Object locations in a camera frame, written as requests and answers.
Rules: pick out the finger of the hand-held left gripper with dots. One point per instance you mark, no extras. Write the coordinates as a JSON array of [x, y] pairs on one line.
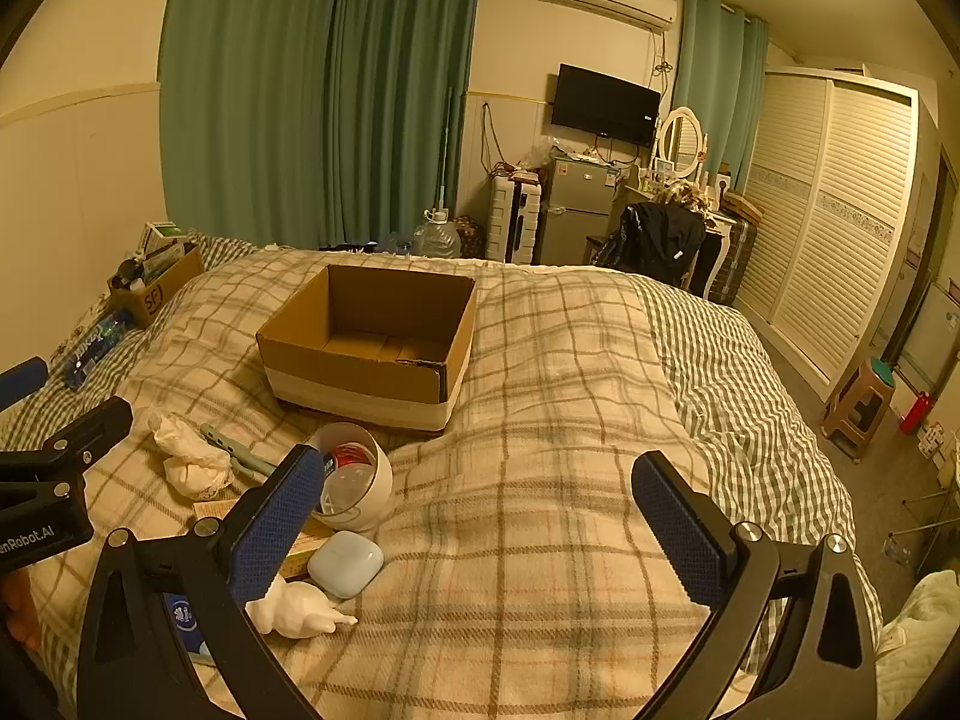
[[21, 381], [90, 427]]

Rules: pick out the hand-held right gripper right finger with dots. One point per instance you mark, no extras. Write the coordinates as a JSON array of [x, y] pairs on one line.
[[679, 532]]

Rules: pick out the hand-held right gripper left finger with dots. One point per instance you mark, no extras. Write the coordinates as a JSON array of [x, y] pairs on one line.
[[274, 525]]

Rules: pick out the yellow paper box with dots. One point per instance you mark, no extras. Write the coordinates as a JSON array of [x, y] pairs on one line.
[[307, 551]]

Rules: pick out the light blue earbuds case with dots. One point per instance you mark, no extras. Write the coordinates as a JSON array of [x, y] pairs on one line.
[[345, 564]]

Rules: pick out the grey-green plastic tool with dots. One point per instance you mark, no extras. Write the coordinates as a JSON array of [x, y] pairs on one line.
[[236, 450]]

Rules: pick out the white plaster figurine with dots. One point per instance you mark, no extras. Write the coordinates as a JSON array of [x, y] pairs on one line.
[[296, 607]]

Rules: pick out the white tissue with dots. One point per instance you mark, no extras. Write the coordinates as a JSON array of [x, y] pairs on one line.
[[187, 457]]

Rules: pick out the red can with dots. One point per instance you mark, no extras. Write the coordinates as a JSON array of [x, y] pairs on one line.
[[351, 456]]

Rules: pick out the clear round plastic jar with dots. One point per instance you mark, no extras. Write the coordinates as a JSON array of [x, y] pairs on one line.
[[375, 491]]

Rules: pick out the blue packet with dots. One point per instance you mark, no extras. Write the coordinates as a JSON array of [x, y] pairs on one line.
[[181, 619]]

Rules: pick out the large cardboard box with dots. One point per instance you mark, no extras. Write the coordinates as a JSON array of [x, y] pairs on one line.
[[352, 390]]

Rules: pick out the person's left hand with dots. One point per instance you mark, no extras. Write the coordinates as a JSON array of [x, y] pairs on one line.
[[16, 607]]

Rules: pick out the small printed cardboard box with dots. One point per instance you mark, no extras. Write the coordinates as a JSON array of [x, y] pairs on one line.
[[161, 289]]

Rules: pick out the green striped bed sheet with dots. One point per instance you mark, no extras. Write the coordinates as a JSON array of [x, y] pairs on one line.
[[720, 360]]

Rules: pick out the green and white carton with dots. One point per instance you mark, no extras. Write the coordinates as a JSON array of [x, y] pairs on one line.
[[163, 232]]

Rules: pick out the brown plastic stool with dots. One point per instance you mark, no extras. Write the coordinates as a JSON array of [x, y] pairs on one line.
[[862, 405]]

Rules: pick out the red fire extinguisher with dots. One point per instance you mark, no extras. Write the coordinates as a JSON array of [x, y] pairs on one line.
[[915, 414]]

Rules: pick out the dark suitcase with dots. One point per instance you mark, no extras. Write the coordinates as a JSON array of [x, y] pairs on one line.
[[739, 255]]

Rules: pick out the black jacket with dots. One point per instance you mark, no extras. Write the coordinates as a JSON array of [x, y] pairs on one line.
[[660, 244]]

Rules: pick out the white dressing table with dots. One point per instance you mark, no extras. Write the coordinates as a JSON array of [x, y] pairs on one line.
[[721, 229]]

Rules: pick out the large clear water jug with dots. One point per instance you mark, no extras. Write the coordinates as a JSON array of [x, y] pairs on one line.
[[436, 238]]

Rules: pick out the fluffy tan cloth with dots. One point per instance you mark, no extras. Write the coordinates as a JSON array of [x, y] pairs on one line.
[[686, 193]]

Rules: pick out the silver small fridge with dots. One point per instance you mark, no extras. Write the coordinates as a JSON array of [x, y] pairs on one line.
[[574, 210]]

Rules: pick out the white louvered wardrobe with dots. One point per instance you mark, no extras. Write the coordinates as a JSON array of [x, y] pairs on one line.
[[832, 225]]

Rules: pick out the patterned brown bag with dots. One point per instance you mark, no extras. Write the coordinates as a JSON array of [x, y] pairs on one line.
[[469, 234]]

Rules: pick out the white ribbed suitcase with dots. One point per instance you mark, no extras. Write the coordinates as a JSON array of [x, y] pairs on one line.
[[514, 221]]

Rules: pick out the white oval mirror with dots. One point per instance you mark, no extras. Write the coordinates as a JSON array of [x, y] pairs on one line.
[[681, 136]]

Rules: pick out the wide green curtain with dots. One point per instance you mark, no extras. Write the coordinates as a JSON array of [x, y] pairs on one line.
[[315, 90]]

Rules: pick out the white pole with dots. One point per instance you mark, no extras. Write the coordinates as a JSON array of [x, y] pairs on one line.
[[445, 150]]

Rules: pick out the narrow green curtain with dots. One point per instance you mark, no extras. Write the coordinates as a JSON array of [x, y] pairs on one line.
[[724, 75]]

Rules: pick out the black wall television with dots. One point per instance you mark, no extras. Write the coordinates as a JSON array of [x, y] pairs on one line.
[[604, 106]]

